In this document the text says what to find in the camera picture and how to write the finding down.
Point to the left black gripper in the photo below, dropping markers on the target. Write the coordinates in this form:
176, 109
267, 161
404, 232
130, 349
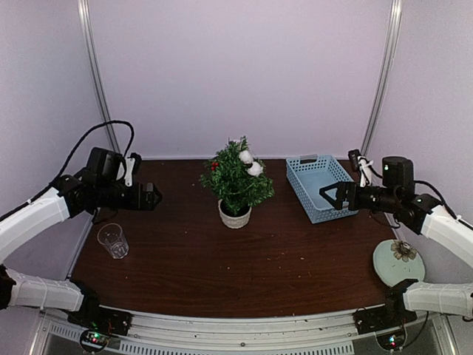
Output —
148, 204

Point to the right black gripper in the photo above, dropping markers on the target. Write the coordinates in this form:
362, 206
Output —
342, 193

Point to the small green christmas tree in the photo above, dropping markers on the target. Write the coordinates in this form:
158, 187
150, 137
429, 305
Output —
232, 184

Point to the white fluffy ornament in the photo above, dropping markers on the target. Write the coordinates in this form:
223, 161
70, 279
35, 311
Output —
255, 169

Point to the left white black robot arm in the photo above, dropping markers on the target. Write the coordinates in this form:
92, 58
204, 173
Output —
105, 182

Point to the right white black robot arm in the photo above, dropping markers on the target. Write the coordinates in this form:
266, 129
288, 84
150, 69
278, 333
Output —
426, 215

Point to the white tree pot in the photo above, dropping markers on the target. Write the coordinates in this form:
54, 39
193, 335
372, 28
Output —
234, 222

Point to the blue plastic basket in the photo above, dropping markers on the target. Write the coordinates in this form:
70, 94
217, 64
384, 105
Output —
307, 175

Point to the clear drinking glass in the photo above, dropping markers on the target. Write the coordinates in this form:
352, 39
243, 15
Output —
112, 238

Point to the pale green floral plate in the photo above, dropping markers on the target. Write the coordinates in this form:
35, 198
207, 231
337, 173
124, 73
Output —
396, 260

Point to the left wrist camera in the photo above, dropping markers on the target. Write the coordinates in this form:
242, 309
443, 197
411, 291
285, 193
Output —
131, 166

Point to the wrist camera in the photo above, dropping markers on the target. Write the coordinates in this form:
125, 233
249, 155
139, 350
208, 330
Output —
362, 166
131, 166

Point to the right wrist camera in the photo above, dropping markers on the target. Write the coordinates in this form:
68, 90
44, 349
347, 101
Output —
362, 166

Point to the front aluminium rail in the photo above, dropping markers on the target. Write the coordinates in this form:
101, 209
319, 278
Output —
329, 333

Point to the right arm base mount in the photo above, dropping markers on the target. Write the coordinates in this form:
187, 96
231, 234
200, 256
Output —
389, 328

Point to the right aluminium frame post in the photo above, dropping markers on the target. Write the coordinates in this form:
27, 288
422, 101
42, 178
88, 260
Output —
390, 47

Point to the aluminium frame post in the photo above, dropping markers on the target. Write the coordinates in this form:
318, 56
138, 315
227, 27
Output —
86, 26
390, 47

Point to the left aluminium frame post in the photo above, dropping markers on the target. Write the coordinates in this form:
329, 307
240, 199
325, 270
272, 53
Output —
86, 26

